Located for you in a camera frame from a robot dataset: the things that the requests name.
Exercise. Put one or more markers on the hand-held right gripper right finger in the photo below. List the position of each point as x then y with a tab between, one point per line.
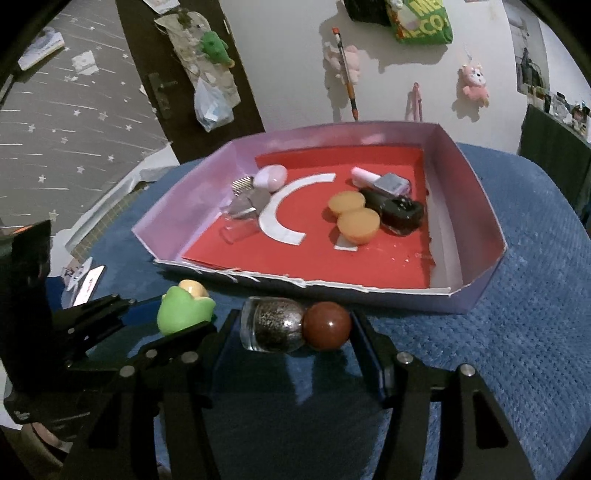
364	350

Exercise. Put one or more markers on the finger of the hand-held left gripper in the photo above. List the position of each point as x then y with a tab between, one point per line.
171	344
92	314

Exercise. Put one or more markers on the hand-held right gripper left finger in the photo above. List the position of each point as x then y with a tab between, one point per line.
226	341

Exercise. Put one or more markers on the green frog toy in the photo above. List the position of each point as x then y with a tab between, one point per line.
178	314

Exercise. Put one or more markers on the glitter bottle brown ball cap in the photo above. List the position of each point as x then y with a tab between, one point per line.
277	325

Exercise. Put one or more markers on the orange round jar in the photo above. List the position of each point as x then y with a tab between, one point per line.
346	203
359	226

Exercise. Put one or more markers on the brown eyeshadow case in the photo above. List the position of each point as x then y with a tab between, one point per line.
249	203

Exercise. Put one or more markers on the black nail polish bottle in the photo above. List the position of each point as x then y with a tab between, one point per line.
397	212

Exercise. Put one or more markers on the silver beaded cylinder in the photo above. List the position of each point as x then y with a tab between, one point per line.
241	186

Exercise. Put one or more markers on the pink nail polish bottle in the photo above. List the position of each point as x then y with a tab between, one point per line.
392	184

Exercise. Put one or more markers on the lilac pink earbud case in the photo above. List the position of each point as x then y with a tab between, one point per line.
270	177

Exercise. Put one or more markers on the pink cardboard box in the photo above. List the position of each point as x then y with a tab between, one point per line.
475	221

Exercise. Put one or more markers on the white sticker black mark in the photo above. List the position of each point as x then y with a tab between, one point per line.
76	272

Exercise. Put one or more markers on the green grid cutting mat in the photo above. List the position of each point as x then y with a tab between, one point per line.
106	221

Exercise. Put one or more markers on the red paper sheet white print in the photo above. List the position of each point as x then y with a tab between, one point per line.
304	263

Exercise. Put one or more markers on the clear plastic bag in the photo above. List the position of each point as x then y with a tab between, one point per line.
212	108

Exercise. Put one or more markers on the white paper scrap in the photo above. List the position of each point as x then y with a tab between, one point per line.
85	62

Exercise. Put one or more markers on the pink plastic stick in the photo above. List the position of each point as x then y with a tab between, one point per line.
415	104

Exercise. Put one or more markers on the dark green covered table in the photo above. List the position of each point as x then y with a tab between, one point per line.
554	157

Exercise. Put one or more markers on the dark brown door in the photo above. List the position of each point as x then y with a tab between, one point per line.
152	46

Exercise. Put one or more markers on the pink bear plush toy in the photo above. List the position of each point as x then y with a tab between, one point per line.
475	83

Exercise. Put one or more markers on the beige hanging organizer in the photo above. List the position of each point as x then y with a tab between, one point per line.
184	37

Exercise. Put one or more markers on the pale pink plush toy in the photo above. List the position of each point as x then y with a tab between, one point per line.
353	57

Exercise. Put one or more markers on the green plush toy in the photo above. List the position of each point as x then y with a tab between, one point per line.
214	46

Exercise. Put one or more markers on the shelf of bottles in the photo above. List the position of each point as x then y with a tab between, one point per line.
563	108

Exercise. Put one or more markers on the photo on door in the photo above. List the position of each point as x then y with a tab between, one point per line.
161	4

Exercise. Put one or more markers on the green tote bag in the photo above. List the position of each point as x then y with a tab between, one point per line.
422	23

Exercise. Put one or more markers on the black backpack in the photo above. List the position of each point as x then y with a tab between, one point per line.
364	9

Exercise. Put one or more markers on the wall calendar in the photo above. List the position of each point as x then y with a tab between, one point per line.
41	48

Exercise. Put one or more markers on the wall mirror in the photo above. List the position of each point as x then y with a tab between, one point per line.
524	46

